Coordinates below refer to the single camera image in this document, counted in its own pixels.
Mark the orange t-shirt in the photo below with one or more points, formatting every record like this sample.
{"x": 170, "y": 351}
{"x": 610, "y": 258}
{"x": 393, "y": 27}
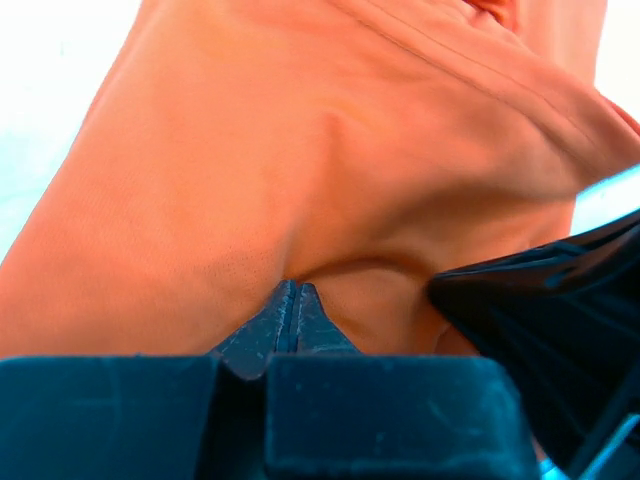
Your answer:
{"x": 361, "y": 146}

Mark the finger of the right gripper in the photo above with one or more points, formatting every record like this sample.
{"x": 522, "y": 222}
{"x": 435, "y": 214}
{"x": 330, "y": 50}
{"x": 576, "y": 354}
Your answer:
{"x": 563, "y": 320}

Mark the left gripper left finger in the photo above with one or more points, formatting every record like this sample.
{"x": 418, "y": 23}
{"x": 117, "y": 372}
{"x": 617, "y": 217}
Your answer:
{"x": 142, "y": 417}

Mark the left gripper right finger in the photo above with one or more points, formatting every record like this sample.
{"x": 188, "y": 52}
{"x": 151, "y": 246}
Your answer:
{"x": 335, "y": 413}

